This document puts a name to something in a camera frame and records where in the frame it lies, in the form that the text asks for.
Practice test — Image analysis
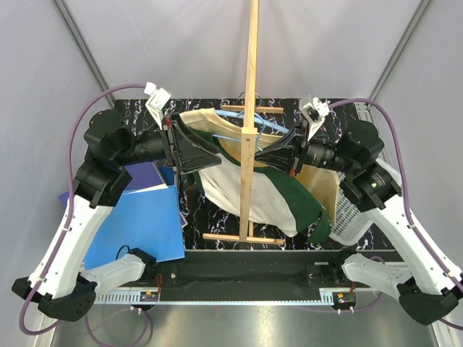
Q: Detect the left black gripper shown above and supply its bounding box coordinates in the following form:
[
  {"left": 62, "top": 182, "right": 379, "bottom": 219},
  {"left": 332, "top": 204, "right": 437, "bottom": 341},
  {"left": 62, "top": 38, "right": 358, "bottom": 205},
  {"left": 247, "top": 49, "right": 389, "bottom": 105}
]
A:
[{"left": 115, "top": 112, "right": 223, "bottom": 174}]

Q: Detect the cream yellow t shirt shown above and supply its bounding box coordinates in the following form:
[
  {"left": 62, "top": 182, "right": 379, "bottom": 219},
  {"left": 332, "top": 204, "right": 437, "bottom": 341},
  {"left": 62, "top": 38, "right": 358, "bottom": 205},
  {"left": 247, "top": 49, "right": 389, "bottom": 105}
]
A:
[{"left": 180, "top": 108, "right": 339, "bottom": 223}]

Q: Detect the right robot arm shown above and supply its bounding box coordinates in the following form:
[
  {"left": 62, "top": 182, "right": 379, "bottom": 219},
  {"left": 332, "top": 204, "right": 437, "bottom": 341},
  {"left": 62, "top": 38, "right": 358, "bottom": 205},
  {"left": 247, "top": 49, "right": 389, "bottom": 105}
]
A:
[{"left": 255, "top": 120, "right": 462, "bottom": 325}]

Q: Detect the white slotted cable duct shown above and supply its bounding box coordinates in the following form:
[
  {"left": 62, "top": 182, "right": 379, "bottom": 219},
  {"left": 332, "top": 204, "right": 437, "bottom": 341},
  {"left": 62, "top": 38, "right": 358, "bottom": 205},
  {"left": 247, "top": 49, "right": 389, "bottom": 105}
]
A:
[{"left": 95, "top": 291, "right": 160, "bottom": 305}]

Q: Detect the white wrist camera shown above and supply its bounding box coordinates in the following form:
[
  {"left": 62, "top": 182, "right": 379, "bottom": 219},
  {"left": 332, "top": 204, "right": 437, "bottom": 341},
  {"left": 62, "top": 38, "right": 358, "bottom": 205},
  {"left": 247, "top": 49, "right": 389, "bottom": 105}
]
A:
[
  {"left": 144, "top": 82, "right": 171, "bottom": 129},
  {"left": 299, "top": 95, "right": 331, "bottom": 140}
]

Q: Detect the white plastic basket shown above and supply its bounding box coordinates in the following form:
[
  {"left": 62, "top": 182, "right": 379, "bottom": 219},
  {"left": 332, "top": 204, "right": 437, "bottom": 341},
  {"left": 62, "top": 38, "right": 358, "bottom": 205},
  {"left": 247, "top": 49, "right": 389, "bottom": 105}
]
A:
[{"left": 330, "top": 158, "right": 402, "bottom": 246}]

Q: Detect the blue folder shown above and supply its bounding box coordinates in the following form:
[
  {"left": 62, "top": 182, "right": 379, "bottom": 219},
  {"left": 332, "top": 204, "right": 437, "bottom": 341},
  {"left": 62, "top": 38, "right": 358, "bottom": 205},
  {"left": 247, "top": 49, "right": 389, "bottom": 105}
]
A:
[{"left": 84, "top": 166, "right": 187, "bottom": 269}]

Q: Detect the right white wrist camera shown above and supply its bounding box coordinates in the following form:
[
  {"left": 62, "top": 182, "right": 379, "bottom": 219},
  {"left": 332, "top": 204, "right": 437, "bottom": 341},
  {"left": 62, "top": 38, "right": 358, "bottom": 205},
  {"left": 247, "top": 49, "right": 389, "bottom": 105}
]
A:
[{"left": 299, "top": 95, "right": 331, "bottom": 140}]

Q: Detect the green and white t shirt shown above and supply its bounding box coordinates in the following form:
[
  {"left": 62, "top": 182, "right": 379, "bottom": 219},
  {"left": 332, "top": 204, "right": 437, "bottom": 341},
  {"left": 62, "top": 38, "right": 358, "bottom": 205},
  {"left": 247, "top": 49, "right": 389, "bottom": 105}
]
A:
[{"left": 193, "top": 130, "right": 331, "bottom": 244}]

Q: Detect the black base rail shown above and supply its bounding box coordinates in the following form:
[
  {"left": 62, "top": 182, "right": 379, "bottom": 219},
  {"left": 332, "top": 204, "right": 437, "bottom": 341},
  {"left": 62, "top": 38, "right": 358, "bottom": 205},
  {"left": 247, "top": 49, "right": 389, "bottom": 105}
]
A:
[{"left": 116, "top": 249, "right": 399, "bottom": 303}]

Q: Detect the light blue plastic hanger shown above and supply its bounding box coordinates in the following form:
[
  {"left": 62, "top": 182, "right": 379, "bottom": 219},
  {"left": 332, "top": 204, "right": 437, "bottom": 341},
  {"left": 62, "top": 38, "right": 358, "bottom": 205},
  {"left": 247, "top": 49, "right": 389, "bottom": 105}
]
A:
[{"left": 214, "top": 109, "right": 289, "bottom": 134}]

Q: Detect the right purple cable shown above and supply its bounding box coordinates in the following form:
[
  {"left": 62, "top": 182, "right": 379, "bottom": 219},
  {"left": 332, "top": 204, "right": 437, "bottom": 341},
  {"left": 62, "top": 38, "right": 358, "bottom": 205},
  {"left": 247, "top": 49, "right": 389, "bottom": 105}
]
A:
[{"left": 327, "top": 98, "right": 463, "bottom": 333}]

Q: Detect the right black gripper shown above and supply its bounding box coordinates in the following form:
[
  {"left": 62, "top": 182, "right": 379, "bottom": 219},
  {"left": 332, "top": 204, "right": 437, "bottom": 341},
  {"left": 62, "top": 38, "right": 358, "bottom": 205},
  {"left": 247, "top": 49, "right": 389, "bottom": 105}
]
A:
[{"left": 254, "top": 119, "right": 357, "bottom": 176}]

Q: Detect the wooden hanger stand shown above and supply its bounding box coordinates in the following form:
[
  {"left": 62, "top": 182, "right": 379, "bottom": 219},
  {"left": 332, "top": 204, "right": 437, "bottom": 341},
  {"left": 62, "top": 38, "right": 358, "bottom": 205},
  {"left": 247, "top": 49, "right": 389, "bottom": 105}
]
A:
[{"left": 203, "top": 0, "right": 284, "bottom": 246}]

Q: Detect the purple folder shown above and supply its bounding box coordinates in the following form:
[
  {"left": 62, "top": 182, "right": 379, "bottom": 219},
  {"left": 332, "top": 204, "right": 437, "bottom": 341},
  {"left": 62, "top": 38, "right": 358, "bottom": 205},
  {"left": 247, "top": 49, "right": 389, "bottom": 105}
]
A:
[{"left": 58, "top": 161, "right": 168, "bottom": 207}]

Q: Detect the black marbled mat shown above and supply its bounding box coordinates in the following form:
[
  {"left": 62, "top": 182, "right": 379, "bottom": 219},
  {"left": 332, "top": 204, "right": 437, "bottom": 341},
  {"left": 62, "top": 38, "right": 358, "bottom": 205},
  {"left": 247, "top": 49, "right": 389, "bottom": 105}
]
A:
[{"left": 115, "top": 99, "right": 394, "bottom": 250}]

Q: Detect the light blue wire hanger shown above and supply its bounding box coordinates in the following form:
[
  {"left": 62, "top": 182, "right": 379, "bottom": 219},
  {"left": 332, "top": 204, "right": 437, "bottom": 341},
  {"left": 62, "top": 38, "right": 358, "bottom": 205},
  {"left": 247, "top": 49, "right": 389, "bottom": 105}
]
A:
[{"left": 211, "top": 118, "right": 274, "bottom": 151}]

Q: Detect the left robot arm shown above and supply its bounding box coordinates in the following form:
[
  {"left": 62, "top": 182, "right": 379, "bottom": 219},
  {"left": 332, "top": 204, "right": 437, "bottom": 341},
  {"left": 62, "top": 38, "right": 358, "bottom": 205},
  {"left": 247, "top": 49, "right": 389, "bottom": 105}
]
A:
[{"left": 12, "top": 110, "right": 221, "bottom": 322}]

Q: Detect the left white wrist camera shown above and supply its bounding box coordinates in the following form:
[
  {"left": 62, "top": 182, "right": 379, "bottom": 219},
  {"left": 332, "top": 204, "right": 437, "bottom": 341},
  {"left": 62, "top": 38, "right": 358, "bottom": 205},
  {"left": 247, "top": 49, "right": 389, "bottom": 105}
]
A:
[{"left": 144, "top": 82, "right": 171, "bottom": 129}]

